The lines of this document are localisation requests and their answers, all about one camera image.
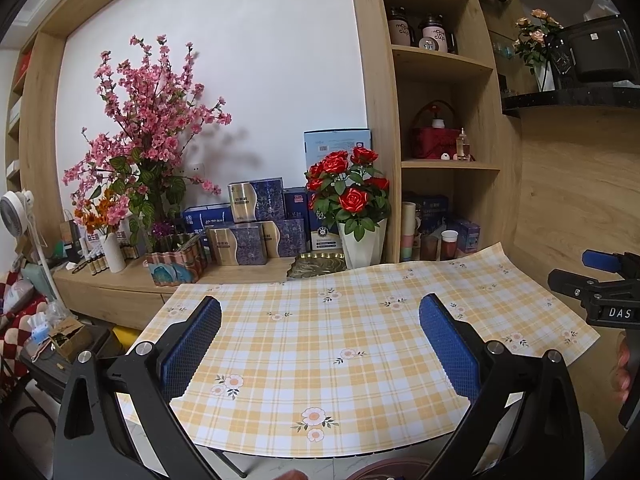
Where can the pink artificial blossom branches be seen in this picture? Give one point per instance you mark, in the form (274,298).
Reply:
(145,110)

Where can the wooden shelf unit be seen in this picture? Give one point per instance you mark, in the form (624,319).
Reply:
(380,110)

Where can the narrow wooden shelf column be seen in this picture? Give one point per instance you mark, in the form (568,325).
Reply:
(40,160)

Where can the light blue tall box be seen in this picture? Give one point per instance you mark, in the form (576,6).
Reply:
(330,142)

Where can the brown paper bag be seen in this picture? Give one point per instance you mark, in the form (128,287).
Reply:
(71,232)

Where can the peach artificial roses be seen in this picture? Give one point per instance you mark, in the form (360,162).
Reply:
(537,35)

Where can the black plastic case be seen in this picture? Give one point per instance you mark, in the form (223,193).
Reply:
(100,355)

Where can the dark blue gift box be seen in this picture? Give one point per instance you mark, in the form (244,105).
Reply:
(296,205)

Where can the orange artificial flowers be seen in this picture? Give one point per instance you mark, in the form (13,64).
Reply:
(100,215)

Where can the row of small brown bottles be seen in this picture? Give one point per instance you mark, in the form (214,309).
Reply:
(107,260)

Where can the clear plastic bag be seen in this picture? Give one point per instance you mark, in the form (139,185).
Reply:
(47,320)

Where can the white ribbed vase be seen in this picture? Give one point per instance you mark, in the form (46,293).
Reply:
(112,255)

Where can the red gift basket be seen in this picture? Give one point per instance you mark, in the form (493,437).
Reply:
(435,140)

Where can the wide blue carton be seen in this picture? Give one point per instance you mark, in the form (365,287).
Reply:
(207,217)

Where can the white faceted vase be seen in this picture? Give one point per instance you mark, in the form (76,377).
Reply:
(362,247)

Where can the stack of pastel cups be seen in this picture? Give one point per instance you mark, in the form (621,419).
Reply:
(410,235)

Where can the brown round trash bin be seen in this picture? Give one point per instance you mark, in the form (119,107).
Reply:
(380,472)

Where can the person's right hand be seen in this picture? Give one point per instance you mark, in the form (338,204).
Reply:
(622,370)

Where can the red artificial rose bouquet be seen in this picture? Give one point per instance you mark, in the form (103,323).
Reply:
(350,195)

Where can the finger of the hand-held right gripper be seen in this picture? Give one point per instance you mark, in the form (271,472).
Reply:
(570,284)
(600,260)

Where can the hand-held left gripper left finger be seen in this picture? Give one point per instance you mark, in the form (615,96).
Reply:
(192,345)

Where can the small glass perfume bottle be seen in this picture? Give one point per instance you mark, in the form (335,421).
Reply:
(463,147)

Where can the small blue patterned box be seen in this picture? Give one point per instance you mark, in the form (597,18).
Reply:
(467,235)

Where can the clear glass vase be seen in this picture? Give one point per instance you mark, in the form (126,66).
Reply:
(544,77)

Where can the pink lidded mug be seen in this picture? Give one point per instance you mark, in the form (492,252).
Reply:
(400,30)
(435,37)

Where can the red white checkered blanket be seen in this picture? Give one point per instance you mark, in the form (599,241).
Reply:
(20,330)

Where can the brown paper cup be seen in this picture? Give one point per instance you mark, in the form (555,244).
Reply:
(431,249)

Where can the small cardboard box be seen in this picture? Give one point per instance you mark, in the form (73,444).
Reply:
(67,342)

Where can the black folding table frame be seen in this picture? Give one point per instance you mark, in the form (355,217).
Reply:
(232,462)

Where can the black stone counter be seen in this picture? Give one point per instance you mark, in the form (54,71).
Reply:
(565,100)

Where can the black kitchen appliance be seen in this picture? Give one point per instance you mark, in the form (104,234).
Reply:
(600,50)

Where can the gold and blue gift box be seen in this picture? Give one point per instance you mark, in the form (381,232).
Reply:
(287,240)
(255,200)
(237,245)

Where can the white standing fan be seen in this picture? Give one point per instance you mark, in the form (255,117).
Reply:
(15,210)

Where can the yellow container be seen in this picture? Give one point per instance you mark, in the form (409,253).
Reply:
(127,336)

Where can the white wall socket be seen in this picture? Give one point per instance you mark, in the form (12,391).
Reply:
(197,165)

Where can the yellow plaid floral tablecloth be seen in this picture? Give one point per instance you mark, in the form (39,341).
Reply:
(310,330)

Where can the dark blue shelf box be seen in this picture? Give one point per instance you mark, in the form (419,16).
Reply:
(432,210)

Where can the ornate metal tray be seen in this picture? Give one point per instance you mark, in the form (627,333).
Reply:
(315,266)

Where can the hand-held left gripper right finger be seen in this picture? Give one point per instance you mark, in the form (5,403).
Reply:
(450,345)

